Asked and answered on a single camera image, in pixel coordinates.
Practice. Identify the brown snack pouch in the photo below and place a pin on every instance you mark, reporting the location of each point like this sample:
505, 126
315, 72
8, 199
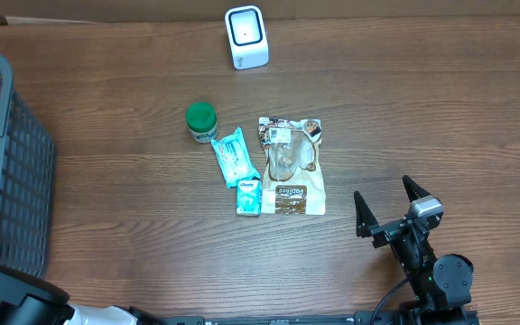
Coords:
292, 182

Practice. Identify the white barcode scanner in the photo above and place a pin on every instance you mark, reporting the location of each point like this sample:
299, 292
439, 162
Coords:
247, 37

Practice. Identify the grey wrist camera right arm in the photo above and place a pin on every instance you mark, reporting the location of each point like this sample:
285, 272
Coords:
428, 209

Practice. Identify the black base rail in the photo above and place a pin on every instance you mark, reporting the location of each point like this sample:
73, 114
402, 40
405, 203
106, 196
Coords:
278, 320

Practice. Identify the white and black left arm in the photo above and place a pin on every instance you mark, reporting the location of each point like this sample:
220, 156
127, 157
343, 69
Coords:
28, 300

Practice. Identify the teal Kleenex tissue pack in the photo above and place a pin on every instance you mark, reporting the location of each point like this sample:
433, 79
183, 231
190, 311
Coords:
249, 198

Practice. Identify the teal wet wipes pack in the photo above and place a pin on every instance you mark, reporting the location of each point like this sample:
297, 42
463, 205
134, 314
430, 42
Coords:
233, 159

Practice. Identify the grey plastic mesh basket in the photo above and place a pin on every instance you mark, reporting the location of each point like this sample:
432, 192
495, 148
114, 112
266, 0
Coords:
28, 157

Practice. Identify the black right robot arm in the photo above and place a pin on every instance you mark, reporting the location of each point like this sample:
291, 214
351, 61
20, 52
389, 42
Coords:
435, 289

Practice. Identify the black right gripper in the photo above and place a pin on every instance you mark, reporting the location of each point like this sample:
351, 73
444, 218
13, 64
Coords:
366, 225

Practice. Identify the green lid jar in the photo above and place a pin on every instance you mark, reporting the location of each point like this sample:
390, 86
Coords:
202, 121

